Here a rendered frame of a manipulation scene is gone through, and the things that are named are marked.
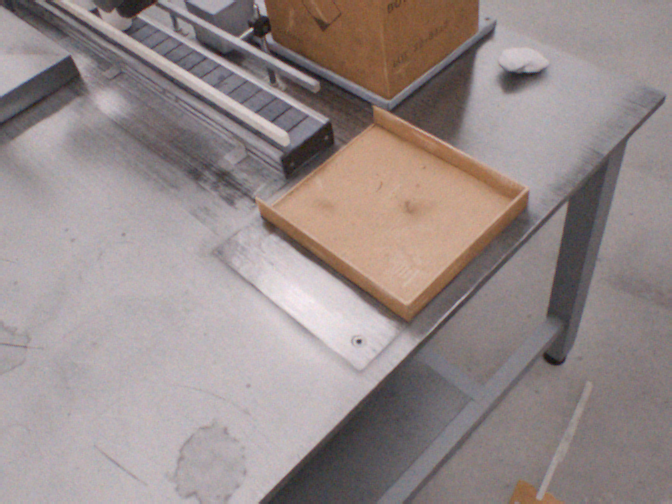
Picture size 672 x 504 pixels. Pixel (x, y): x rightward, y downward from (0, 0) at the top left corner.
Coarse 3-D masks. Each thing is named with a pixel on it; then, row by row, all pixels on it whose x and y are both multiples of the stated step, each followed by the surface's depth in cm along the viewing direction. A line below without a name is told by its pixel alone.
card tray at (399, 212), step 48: (384, 144) 112; (432, 144) 107; (288, 192) 108; (336, 192) 107; (384, 192) 105; (432, 192) 104; (480, 192) 103; (528, 192) 98; (336, 240) 101; (384, 240) 100; (432, 240) 98; (480, 240) 94; (384, 288) 90; (432, 288) 91
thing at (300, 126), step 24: (48, 0) 146; (144, 24) 135; (120, 48) 131; (168, 48) 129; (192, 48) 128; (192, 72) 123; (216, 72) 122; (240, 96) 117; (264, 96) 116; (240, 120) 113; (288, 120) 112; (312, 120) 111; (288, 144) 108
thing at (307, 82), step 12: (168, 12) 123; (180, 12) 121; (192, 24) 120; (204, 24) 117; (216, 36) 116; (228, 36) 114; (240, 48) 112; (252, 48) 111; (264, 60) 109; (276, 60) 108; (288, 72) 106; (300, 72) 106; (300, 84) 106; (312, 84) 103
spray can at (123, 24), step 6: (102, 12) 131; (114, 12) 131; (102, 18) 133; (108, 18) 131; (114, 18) 132; (120, 18) 132; (126, 18) 133; (114, 24) 132; (120, 24) 133; (126, 24) 134; (132, 24) 135; (120, 30) 134; (126, 30) 134
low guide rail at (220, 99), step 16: (64, 0) 138; (80, 16) 136; (112, 32) 129; (128, 48) 128; (144, 48) 124; (160, 64) 121; (192, 80) 116; (208, 96) 115; (224, 96) 112; (240, 112) 109; (256, 128) 109; (272, 128) 106
